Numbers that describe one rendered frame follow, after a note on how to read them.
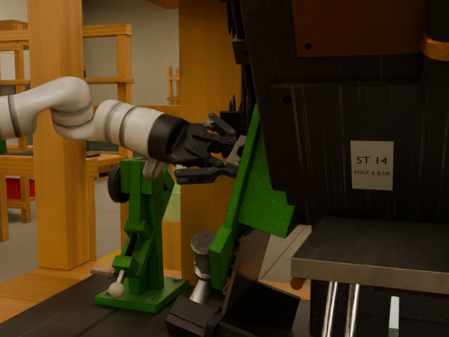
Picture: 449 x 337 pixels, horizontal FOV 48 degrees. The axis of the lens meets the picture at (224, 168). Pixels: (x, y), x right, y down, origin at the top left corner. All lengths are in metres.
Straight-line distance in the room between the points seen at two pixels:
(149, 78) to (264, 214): 11.45
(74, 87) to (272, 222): 0.39
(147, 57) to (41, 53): 10.86
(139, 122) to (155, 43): 11.28
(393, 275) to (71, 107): 0.58
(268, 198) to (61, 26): 0.76
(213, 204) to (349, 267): 0.65
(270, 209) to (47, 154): 0.73
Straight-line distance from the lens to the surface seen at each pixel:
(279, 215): 0.66
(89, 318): 0.96
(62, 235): 1.28
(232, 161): 0.73
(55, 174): 1.27
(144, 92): 12.11
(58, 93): 0.86
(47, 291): 1.17
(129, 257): 0.95
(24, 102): 0.87
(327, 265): 0.47
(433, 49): 0.47
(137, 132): 0.79
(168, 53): 11.89
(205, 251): 0.68
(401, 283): 0.46
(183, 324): 0.74
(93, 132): 0.85
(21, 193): 6.16
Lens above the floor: 1.26
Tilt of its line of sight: 6 degrees down
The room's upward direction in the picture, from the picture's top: straight up
